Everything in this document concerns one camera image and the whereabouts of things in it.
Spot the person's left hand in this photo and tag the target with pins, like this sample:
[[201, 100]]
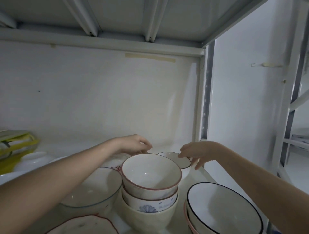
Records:
[[131, 144]]

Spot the person's right hand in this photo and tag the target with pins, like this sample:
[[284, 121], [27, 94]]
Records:
[[205, 150]]

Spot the person's left fingers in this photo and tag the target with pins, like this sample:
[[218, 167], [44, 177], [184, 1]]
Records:
[[146, 145]]

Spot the person's right thumb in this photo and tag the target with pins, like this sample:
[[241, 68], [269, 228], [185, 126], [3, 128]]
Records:
[[184, 154]]

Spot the small dark-rimmed white bowl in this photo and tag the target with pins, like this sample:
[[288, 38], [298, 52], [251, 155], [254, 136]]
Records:
[[172, 160]]

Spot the person's left forearm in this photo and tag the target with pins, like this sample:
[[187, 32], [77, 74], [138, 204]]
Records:
[[53, 183]]

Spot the person's right forearm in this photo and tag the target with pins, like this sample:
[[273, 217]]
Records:
[[263, 188]]

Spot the red-rimmed white bowl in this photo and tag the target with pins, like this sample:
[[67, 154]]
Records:
[[149, 174]]

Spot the white bowl with red flower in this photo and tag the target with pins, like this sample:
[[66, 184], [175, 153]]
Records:
[[114, 162]]

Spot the white bowl with blue flower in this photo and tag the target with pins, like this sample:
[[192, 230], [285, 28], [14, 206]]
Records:
[[147, 205]]

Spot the pink-rimmed bowl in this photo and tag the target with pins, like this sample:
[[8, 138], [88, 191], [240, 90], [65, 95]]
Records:
[[187, 218]]

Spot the large blue-rimmed white bowl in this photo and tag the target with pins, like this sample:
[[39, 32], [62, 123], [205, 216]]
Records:
[[96, 190]]

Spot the large black-rimmed white bowl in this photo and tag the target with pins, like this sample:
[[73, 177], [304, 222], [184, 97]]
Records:
[[222, 212]]

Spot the plain cream bowl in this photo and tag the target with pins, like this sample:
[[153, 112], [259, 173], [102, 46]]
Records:
[[144, 220]]

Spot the long beige tape strip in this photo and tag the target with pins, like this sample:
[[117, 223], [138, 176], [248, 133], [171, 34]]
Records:
[[149, 57]]

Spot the red-rimmed wavy plate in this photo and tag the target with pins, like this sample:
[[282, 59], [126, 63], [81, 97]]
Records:
[[84, 226]]

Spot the plain white bowl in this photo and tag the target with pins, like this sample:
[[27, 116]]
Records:
[[33, 161]]

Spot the white metal side rack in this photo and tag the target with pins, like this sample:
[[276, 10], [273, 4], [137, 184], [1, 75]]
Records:
[[287, 96]]

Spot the short beige tape strip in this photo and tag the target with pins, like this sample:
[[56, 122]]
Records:
[[271, 64]]

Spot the yellow green package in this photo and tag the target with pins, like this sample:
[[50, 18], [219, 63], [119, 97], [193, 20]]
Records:
[[17, 142]]

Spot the white metal shelf rack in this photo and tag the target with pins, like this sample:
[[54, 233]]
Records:
[[120, 14]]

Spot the plain white plate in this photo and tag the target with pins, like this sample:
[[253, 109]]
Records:
[[9, 178]]

